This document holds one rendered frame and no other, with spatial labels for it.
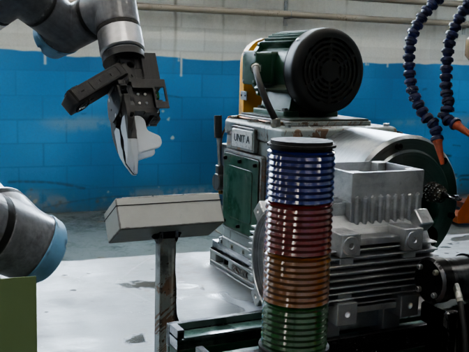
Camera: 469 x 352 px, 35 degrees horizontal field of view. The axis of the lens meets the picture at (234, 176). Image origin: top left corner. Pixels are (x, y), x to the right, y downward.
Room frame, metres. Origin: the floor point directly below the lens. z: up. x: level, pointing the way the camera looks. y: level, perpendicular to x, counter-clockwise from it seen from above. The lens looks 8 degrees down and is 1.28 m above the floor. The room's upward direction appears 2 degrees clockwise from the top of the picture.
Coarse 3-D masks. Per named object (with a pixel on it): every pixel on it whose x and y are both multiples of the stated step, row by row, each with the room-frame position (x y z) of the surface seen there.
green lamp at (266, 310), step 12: (264, 300) 0.64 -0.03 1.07; (264, 312) 0.64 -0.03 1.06; (276, 312) 0.62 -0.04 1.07; (288, 312) 0.62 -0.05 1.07; (300, 312) 0.61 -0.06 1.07; (312, 312) 0.62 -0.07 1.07; (324, 312) 0.63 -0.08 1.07; (264, 324) 0.63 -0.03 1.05; (276, 324) 0.62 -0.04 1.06; (288, 324) 0.62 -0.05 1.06; (300, 324) 0.61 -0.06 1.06; (312, 324) 0.62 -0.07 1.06; (324, 324) 0.63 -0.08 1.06; (264, 336) 0.63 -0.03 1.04; (276, 336) 0.62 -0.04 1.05; (288, 336) 0.62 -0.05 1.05; (300, 336) 0.61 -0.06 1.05; (312, 336) 0.62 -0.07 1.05; (324, 336) 0.63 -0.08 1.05; (276, 348) 0.62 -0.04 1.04; (288, 348) 0.62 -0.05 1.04; (300, 348) 0.61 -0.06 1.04; (312, 348) 0.62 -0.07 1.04; (324, 348) 0.63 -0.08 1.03
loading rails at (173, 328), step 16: (192, 320) 1.00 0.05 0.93; (208, 320) 1.00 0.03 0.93; (224, 320) 1.01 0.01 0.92; (240, 320) 1.03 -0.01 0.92; (256, 320) 1.03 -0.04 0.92; (400, 320) 1.11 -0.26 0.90; (416, 320) 1.13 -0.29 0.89; (176, 336) 0.95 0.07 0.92; (192, 336) 0.96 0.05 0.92; (208, 336) 0.97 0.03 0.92; (224, 336) 0.98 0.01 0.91; (240, 336) 0.99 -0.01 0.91; (256, 336) 1.00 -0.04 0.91; (336, 336) 0.95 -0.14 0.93; (352, 336) 0.95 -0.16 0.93; (368, 336) 0.96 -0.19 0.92; (384, 336) 0.97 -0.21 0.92; (400, 336) 0.99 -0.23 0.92; (416, 336) 1.00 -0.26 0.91
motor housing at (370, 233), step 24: (264, 216) 1.02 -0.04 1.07; (336, 216) 0.98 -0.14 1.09; (264, 240) 1.05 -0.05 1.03; (384, 240) 0.95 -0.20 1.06; (432, 240) 0.99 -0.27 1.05; (336, 264) 0.92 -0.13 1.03; (360, 264) 0.93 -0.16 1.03; (384, 264) 0.96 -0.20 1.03; (408, 264) 0.96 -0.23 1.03; (336, 288) 0.91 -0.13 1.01; (360, 288) 0.94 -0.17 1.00; (384, 288) 0.94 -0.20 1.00; (360, 312) 0.94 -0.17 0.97
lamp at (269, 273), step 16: (272, 256) 0.62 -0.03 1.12; (320, 256) 0.62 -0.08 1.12; (272, 272) 0.63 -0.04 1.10; (288, 272) 0.62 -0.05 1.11; (304, 272) 0.61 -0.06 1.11; (320, 272) 0.62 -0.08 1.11; (272, 288) 0.63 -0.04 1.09; (288, 288) 0.62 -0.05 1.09; (304, 288) 0.61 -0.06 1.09; (320, 288) 0.62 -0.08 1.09; (272, 304) 0.62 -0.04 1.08; (288, 304) 0.62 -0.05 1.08; (304, 304) 0.62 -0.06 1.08; (320, 304) 0.62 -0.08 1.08
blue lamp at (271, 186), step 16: (272, 160) 0.63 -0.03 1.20; (288, 160) 0.62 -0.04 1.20; (304, 160) 0.61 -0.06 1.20; (320, 160) 0.62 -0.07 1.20; (272, 176) 0.63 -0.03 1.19; (288, 176) 0.62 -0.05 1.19; (304, 176) 0.62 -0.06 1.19; (320, 176) 0.62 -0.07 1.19; (272, 192) 0.63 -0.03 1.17; (288, 192) 0.62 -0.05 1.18; (304, 192) 0.61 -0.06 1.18; (320, 192) 0.62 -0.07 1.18
